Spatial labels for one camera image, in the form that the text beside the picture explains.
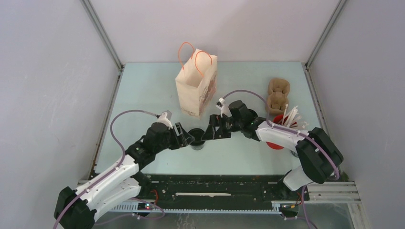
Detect brown pulp cup carrier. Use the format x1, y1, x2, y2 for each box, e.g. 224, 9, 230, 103
266, 78, 290, 116

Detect dark takeout coffee cup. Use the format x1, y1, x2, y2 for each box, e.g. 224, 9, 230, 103
191, 145, 204, 151

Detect red straw holder cup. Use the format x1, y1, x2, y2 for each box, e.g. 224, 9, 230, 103
258, 122, 297, 152

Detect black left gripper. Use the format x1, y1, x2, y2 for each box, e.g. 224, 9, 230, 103
154, 122, 194, 153

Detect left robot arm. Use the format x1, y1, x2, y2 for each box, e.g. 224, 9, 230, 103
54, 122, 195, 229

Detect aluminium frame rail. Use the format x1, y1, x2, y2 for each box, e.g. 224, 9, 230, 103
79, 0, 125, 72

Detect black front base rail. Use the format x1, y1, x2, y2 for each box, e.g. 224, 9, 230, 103
129, 172, 310, 212

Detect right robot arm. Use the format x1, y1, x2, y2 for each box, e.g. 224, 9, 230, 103
201, 99, 343, 199

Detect paper bag orange handles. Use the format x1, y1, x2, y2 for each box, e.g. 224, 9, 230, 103
175, 42, 218, 119

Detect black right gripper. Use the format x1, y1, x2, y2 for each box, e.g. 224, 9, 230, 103
201, 114, 243, 141

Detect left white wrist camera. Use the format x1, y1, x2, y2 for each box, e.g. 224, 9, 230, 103
157, 110, 173, 129

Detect black coffee cup lid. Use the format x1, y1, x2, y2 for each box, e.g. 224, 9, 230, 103
188, 128, 205, 147

